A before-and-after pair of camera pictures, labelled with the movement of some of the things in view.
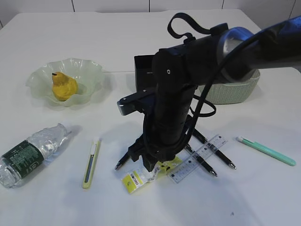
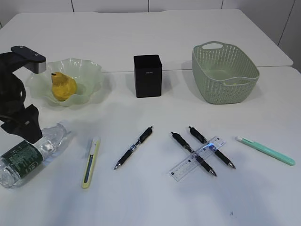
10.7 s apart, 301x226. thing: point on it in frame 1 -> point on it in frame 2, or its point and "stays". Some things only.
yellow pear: (64, 85) stays
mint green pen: (268, 150) stays
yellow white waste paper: (132, 181) -> (225, 84)
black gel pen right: (201, 137) stays
